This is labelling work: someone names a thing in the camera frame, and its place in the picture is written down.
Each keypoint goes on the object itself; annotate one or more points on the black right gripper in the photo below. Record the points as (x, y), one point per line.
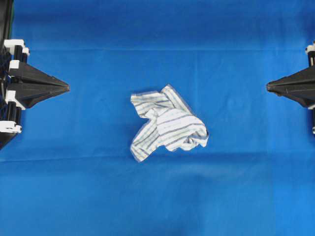
(305, 76)

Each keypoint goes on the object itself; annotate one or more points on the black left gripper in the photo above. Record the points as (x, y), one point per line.
(21, 96)

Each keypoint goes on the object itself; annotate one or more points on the white blue striped towel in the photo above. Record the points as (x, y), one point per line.
(171, 123)

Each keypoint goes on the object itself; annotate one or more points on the blue table cloth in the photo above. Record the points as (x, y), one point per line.
(71, 173)

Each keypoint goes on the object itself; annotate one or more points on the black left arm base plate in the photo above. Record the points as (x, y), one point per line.
(5, 138)

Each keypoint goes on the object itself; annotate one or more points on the black frame post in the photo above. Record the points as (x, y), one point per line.
(6, 20)

